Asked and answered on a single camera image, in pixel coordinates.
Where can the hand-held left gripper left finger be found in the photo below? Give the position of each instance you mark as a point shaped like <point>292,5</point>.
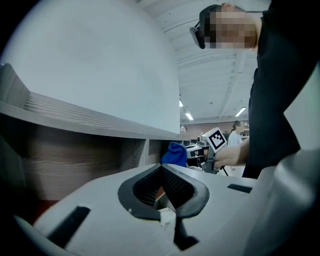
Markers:
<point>100,212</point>

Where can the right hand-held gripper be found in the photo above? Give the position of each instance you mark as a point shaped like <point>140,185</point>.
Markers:
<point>217,141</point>

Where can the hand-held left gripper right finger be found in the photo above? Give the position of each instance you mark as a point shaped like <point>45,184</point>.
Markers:
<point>220,212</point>

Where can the blue cloth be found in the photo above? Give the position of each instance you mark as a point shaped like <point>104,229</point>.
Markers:
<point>175,153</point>

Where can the grey wooden shelf unit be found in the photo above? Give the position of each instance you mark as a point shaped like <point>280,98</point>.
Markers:
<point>75,160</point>

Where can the person's right forearm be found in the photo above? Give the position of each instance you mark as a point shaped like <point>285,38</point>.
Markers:
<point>231,155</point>

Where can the ceiling light strip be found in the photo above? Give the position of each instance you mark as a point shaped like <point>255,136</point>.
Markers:
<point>240,112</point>
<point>180,103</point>
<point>189,116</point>

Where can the person's black shirt torso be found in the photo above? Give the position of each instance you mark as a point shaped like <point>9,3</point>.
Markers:
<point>275,87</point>

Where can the person's head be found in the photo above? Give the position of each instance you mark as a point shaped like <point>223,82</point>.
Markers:
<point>232,27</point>

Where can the black head-worn camera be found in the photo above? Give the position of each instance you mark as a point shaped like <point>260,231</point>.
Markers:
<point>197,36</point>

